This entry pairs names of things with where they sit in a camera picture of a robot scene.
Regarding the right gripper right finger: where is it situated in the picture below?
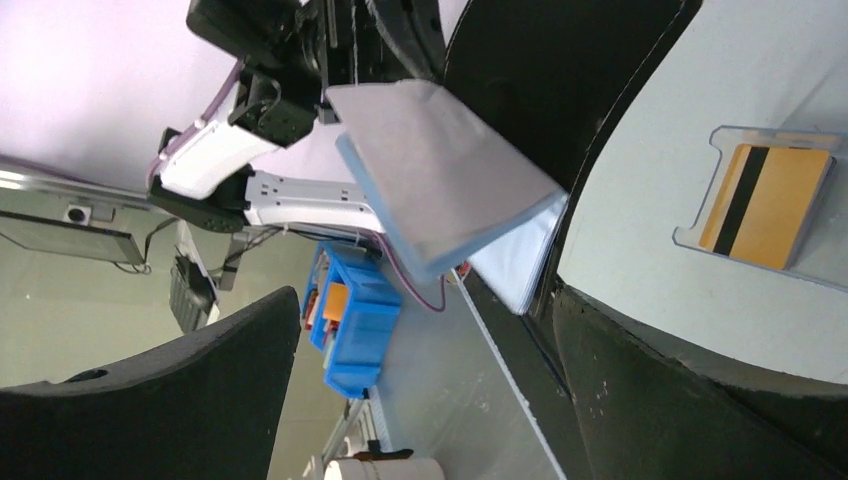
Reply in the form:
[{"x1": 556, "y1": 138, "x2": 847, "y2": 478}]
[{"x1": 553, "y1": 287, "x2": 847, "y2": 479}]

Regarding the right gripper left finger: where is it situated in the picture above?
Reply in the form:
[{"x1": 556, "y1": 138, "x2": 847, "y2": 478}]
[{"x1": 1, "y1": 286, "x2": 301, "y2": 479}]

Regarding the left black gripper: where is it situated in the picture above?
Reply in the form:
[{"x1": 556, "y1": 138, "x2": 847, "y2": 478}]
[{"x1": 301, "y1": 0, "x2": 446, "y2": 125}]

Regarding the black card holder wallet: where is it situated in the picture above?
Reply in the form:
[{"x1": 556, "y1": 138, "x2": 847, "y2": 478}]
[{"x1": 324, "y1": 0, "x2": 704, "y2": 317}]

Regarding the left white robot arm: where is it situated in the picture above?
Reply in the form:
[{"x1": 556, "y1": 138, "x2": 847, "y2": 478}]
[{"x1": 148, "y1": 1, "x2": 445, "y2": 233}]

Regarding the clear plastic card tray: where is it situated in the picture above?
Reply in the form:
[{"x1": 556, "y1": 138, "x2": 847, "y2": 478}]
[{"x1": 672, "y1": 125, "x2": 847, "y2": 290}]

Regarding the orange credit card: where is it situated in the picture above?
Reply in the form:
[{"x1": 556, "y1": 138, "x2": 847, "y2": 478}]
[{"x1": 698, "y1": 144, "x2": 834, "y2": 270}]

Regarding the white cylindrical container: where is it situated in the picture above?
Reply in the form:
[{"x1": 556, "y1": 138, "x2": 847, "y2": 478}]
[{"x1": 324, "y1": 458, "x2": 446, "y2": 480}]

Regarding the blue storage bin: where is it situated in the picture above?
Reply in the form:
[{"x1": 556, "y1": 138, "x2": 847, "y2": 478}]
[{"x1": 301, "y1": 241, "x2": 402, "y2": 399}]

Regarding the dark monitor screen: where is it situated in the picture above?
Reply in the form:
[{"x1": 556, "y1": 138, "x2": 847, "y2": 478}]
[{"x1": 1, "y1": 211, "x2": 144, "y2": 266}]

